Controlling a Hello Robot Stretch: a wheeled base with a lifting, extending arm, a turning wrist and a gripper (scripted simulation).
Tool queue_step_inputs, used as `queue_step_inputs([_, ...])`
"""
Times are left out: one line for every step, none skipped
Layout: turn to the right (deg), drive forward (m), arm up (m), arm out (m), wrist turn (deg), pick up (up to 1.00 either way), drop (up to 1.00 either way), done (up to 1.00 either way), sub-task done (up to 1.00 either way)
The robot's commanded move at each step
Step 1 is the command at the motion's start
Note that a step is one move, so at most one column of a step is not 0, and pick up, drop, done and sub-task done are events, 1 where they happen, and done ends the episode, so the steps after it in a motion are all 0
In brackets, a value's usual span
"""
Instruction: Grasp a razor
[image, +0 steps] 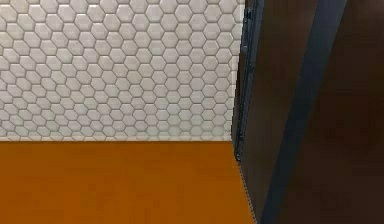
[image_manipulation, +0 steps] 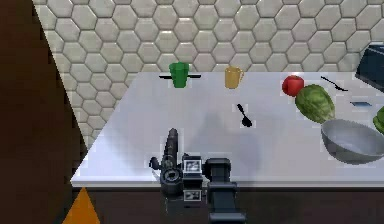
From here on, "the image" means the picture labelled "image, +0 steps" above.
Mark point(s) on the dark brown room door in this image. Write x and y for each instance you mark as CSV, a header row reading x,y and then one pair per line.
x,y
333,116

